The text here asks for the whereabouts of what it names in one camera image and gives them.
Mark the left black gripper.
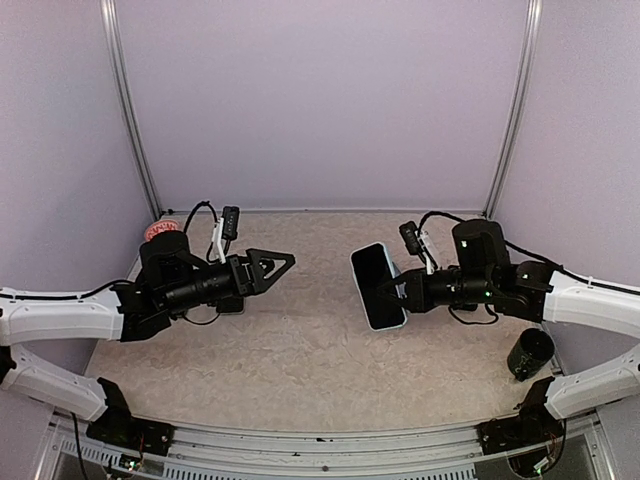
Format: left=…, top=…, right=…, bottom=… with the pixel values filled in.
left=164, top=247, right=295, bottom=314

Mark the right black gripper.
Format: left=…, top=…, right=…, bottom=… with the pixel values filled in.
left=379, top=265, right=497, bottom=312

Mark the light blue phone case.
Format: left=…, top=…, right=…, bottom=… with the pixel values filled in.
left=348, top=242, right=410, bottom=331

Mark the black phone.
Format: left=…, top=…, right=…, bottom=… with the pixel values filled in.
left=216, top=297, right=245, bottom=315
left=351, top=244, right=406, bottom=329

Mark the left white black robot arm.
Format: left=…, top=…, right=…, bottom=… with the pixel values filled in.
left=1, top=230, right=295, bottom=456

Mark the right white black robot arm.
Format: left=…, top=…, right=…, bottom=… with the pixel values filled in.
left=377, top=219, right=639, bottom=455

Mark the red white patterned bowl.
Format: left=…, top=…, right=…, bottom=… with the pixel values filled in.
left=144, top=219, right=181, bottom=242

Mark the black cup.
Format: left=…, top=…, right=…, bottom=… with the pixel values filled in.
left=507, top=328, right=555, bottom=382

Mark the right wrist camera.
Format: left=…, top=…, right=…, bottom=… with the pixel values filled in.
left=399, top=221, right=441, bottom=274

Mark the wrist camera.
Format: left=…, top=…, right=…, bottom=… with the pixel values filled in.
left=206, top=206, right=240, bottom=264
left=399, top=221, right=441, bottom=274

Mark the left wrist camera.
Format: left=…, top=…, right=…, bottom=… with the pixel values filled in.
left=206, top=206, right=240, bottom=264

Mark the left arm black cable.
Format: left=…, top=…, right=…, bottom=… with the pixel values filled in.
left=0, top=200, right=216, bottom=480

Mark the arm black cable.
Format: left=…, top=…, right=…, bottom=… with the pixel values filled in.
left=0, top=200, right=216, bottom=480
left=417, top=209, right=640, bottom=451

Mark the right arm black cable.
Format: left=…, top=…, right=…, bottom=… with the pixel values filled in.
left=417, top=209, right=640, bottom=451

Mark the right aluminium frame post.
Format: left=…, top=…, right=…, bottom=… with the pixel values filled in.
left=483, top=0, right=543, bottom=218

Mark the aluminium frame post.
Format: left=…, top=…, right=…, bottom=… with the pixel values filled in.
left=100, top=0, right=163, bottom=220
left=483, top=0, right=543, bottom=218

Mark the front aluminium rail base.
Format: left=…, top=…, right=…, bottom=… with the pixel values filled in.
left=32, top=412, right=535, bottom=479

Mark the left aluminium frame post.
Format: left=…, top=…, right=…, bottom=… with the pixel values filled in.
left=100, top=0, right=163, bottom=220

